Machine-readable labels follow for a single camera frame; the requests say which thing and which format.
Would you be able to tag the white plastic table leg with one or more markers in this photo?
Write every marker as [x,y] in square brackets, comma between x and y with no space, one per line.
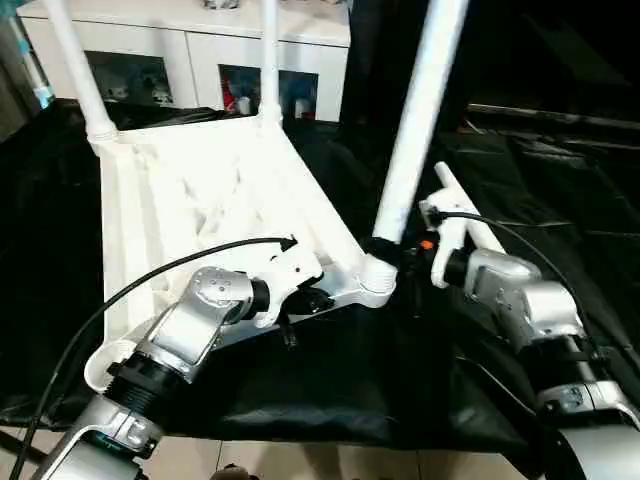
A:
[420,110]
[486,234]
[268,50]
[75,60]

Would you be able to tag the white plastic table top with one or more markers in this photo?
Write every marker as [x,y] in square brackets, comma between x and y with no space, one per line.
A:
[200,190]

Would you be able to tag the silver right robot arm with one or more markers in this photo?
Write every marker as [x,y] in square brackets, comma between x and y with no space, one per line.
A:
[540,330]

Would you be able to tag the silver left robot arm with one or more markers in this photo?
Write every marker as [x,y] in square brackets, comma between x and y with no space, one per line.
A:
[170,350]

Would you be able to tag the black mat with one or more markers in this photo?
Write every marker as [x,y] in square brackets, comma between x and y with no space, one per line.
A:
[330,390]

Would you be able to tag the black furniture with gold label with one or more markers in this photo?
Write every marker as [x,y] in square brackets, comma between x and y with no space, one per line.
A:
[540,50]

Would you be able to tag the white cabinet with glass doors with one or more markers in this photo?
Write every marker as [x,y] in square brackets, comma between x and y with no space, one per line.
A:
[200,20]

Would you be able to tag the grey curtain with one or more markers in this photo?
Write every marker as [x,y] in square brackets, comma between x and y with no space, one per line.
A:
[15,60]

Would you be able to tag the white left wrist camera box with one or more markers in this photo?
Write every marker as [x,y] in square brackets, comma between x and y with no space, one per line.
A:
[290,268]

